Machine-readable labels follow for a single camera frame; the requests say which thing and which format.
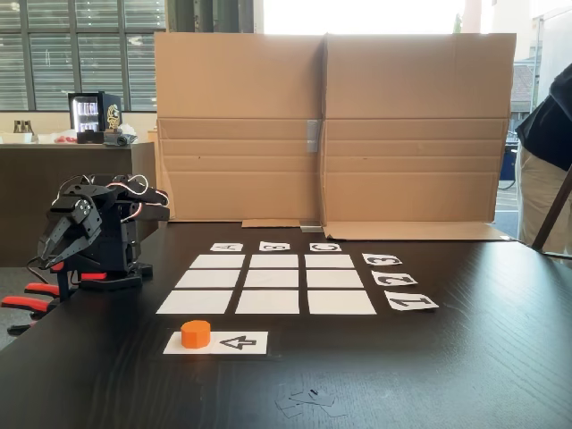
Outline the round orange token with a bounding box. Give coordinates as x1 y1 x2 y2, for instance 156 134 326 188
180 319 212 350

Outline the white nine-square paper grid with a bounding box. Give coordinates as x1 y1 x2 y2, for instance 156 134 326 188
155 253 377 315

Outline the brown counter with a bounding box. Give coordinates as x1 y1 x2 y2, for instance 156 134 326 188
0 141 157 268

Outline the red and black clamp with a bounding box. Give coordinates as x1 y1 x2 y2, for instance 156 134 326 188
24 263 108 300
0 294 53 336

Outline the grey bundle on counter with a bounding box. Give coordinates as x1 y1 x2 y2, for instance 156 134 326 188
103 131 138 147

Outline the black mini fridge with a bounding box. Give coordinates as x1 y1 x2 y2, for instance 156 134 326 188
67 91 122 134

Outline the white arrow paper sheet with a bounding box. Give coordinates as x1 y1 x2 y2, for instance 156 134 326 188
163 331 269 356

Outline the grey tape strip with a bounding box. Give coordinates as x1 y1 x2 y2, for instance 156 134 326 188
306 119 323 153

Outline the number 3 paper sheet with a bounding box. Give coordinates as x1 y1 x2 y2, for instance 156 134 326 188
361 253 402 266

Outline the number 2 paper sheet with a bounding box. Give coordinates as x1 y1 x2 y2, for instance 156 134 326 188
371 270 419 287

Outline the large brown cardboard box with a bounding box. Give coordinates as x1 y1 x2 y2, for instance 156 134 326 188
153 31 517 242

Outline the number 1 paper sheet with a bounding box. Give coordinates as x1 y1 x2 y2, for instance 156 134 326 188
383 290 440 311

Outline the person in dark top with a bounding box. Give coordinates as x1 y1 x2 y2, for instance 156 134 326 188
515 62 572 269

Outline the brown wooden pole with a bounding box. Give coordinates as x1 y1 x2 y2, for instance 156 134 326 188
531 164 572 251

